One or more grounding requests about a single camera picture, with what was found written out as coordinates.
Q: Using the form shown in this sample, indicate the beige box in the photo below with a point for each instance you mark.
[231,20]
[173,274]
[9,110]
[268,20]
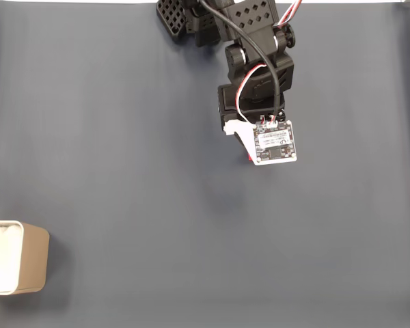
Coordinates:
[34,259]

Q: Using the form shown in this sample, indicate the dark blue table mat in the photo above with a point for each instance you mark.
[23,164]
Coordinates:
[123,188]

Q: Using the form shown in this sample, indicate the white camera circuit board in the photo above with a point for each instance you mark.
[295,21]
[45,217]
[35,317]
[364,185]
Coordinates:
[276,143]

